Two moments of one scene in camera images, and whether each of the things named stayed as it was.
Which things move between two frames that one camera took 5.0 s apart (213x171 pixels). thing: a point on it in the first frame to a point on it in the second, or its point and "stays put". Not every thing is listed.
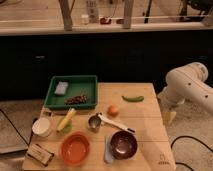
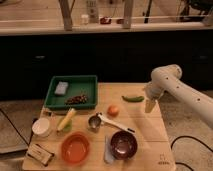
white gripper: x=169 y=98 to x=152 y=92
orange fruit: x=112 y=110 stays put
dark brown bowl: x=124 y=145 stays put
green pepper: x=134 y=98 stays put
